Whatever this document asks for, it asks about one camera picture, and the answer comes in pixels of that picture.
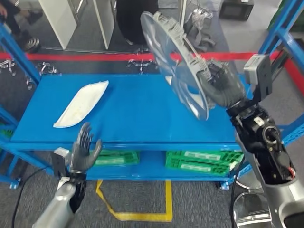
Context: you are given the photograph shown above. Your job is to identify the chrome stanchion with round base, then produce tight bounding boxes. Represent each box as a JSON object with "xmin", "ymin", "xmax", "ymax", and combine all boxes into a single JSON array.
[
  {"xmin": 236, "ymin": 168, "xmax": 263, "ymax": 191},
  {"xmin": 232, "ymin": 190, "xmax": 274, "ymax": 228}
]

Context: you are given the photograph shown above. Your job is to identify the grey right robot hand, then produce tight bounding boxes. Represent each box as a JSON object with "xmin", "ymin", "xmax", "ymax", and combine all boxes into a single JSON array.
[{"xmin": 198, "ymin": 59, "xmax": 246, "ymax": 109}]

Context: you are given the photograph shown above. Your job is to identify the yellow floor tape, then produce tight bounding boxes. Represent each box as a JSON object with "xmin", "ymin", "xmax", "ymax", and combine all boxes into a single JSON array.
[{"xmin": 95, "ymin": 180, "xmax": 173, "ymax": 222}]

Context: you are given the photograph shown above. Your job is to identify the grey bag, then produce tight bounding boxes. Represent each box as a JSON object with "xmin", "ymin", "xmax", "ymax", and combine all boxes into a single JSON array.
[{"xmin": 185, "ymin": 8, "xmax": 216, "ymax": 53}]

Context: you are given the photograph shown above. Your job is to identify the black microwave oven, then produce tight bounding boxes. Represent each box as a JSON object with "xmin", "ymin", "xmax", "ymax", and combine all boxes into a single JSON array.
[{"xmin": 218, "ymin": 0, "xmax": 254, "ymax": 21}]

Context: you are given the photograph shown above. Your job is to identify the red barrier belt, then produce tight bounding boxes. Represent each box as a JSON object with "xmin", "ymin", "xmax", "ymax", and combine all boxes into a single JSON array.
[
  {"xmin": 0, "ymin": 52, "xmax": 282, "ymax": 62},
  {"xmin": 284, "ymin": 58, "xmax": 304, "ymax": 96}
]

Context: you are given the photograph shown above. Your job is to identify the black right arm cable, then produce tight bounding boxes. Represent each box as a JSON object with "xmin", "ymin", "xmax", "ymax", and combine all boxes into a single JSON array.
[{"xmin": 229, "ymin": 157, "xmax": 246, "ymax": 228}]

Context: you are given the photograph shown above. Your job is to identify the white plastic cover part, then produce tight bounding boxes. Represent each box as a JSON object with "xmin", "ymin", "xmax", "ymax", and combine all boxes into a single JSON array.
[{"xmin": 53, "ymin": 80, "xmax": 109, "ymax": 129}]

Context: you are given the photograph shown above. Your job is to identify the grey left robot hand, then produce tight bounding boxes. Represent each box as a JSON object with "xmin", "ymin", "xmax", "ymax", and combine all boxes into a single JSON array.
[{"xmin": 70, "ymin": 122, "xmax": 103, "ymax": 174}]

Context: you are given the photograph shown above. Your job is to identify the black ribbed stool seat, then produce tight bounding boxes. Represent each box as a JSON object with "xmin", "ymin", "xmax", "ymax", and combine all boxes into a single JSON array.
[{"xmin": 22, "ymin": 37, "xmax": 41, "ymax": 54}]

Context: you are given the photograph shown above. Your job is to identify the blue metal shelf rack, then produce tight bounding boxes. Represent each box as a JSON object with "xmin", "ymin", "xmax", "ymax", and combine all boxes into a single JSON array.
[{"xmin": 0, "ymin": 0, "xmax": 304, "ymax": 191}]

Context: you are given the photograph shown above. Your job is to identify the white desk panel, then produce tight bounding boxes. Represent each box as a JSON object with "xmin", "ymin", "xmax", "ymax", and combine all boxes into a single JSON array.
[{"xmin": 39, "ymin": 0, "xmax": 78, "ymax": 50}]

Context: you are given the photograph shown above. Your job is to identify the black round stool chrome base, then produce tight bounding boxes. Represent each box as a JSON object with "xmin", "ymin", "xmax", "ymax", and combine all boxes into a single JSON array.
[{"xmin": 126, "ymin": 38, "xmax": 159, "ymax": 75}]

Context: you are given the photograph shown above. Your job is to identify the white power strip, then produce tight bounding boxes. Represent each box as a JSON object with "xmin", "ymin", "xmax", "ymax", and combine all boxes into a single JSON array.
[{"xmin": 192, "ymin": 8, "xmax": 213, "ymax": 23}]

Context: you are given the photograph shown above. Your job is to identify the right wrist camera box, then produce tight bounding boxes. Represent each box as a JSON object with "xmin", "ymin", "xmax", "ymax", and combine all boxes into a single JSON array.
[{"xmin": 243, "ymin": 54, "xmax": 273, "ymax": 105}]

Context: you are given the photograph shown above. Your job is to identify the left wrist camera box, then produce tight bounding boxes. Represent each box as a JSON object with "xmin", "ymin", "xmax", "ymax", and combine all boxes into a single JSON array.
[{"xmin": 51, "ymin": 147, "xmax": 72, "ymax": 179}]

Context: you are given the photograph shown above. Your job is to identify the silver plastic wheel hubcap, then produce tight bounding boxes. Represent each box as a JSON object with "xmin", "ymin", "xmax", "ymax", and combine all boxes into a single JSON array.
[{"xmin": 140, "ymin": 11, "xmax": 216, "ymax": 122}]

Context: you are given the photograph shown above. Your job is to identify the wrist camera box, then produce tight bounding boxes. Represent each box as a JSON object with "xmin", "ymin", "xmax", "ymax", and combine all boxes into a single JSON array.
[
  {"xmin": 51, "ymin": 147, "xmax": 72, "ymax": 179},
  {"xmin": 243, "ymin": 54, "xmax": 273, "ymax": 105}
]

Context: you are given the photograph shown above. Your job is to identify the grey metal frame legs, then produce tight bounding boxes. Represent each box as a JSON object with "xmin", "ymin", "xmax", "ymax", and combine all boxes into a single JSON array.
[{"xmin": 68, "ymin": 0, "xmax": 88, "ymax": 23}]

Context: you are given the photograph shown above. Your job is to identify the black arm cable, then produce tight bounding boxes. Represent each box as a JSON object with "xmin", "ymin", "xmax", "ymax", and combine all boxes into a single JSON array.
[
  {"xmin": 229, "ymin": 157, "xmax": 246, "ymax": 228},
  {"xmin": 11, "ymin": 167, "xmax": 51, "ymax": 228}
]

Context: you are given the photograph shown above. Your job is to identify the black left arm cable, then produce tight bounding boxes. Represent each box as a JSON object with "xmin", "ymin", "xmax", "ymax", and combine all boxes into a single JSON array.
[{"xmin": 11, "ymin": 167, "xmax": 51, "ymax": 228}]

